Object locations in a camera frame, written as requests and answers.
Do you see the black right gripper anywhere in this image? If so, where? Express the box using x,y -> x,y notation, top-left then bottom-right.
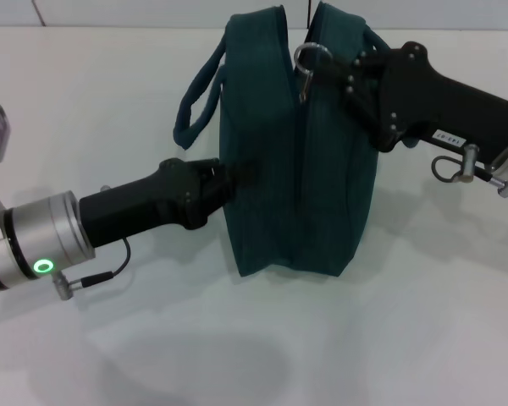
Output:
300,41 -> 508,166

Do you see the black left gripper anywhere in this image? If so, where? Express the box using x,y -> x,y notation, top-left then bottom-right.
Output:
78,156 -> 263,250

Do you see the dark teal insulated lunch bag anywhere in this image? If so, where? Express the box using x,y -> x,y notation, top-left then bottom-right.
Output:
173,1 -> 416,278

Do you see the grey right arm cable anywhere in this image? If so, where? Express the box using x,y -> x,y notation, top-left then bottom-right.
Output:
431,143 -> 499,185

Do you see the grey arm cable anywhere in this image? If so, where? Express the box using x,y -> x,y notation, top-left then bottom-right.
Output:
431,143 -> 499,185
52,237 -> 131,301

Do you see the grey left arm cable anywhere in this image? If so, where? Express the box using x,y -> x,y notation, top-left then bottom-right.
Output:
52,237 -> 131,301

